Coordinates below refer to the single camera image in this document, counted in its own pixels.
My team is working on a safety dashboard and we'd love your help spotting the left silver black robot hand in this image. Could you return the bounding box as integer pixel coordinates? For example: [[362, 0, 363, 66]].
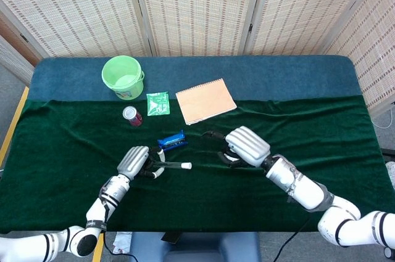
[[117, 145, 166, 180]]

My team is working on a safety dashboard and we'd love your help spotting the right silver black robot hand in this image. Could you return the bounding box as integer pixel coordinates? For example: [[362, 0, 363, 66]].
[[202, 125, 272, 170]]

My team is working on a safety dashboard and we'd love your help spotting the clear glass test tube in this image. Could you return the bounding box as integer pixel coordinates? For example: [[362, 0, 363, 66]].
[[159, 162, 186, 170]]

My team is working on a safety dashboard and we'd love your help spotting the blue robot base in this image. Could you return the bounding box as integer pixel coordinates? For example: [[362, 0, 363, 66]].
[[128, 230, 262, 262]]

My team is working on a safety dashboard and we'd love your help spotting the blue cookie packet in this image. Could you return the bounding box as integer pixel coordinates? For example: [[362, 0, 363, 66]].
[[157, 129, 188, 152]]

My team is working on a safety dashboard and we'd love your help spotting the red drink can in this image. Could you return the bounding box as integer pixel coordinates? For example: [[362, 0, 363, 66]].
[[122, 105, 144, 128]]

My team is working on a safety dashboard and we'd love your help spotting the cream spiral notebook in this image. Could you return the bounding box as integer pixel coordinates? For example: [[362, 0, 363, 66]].
[[175, 78, 238, 126]]

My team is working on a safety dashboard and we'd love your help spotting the green white sachet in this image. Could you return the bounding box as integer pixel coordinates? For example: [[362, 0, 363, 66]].
[[146, 91, 171, 117]]

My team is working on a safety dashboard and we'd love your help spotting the blue table cover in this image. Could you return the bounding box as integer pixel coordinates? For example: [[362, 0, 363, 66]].
[[29, 55, 362, 104]]

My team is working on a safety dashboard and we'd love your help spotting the dark green velvet cloth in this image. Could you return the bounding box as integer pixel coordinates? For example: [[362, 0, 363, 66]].
[[0, 95, 386, 234]]

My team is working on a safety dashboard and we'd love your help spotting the crumpled white paper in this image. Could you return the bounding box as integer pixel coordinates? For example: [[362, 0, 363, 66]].
[[111, 231, 133, 255]]

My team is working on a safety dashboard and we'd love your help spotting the flat black object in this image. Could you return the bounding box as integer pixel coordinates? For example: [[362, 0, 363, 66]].
[[160, 231, 180, 244]]

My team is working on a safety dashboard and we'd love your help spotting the light green plastic bucket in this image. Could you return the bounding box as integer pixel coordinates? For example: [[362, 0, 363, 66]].
[[101, 55, 146, 100]]

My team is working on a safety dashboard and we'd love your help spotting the woven bamboo screen panel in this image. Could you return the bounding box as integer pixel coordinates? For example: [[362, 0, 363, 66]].
[[0, 0, 152, 59], [243, 0, 383, 56], [129, 0, 266, 58], [320, 0, 395, 118]]

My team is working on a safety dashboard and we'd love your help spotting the grey woven panel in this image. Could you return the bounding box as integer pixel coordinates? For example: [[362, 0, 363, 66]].
[[0, 35, 35, 87]]

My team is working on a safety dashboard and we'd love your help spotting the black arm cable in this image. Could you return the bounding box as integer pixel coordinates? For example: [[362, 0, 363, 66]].
[[100, 199, 136, 262]]

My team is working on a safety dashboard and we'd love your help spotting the black power cable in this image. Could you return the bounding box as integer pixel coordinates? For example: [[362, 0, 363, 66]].
[[273, 217, 312, 262]]

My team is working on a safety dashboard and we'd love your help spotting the thin white cable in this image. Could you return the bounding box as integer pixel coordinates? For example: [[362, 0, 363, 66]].
[[372, 115, 393, 129]]

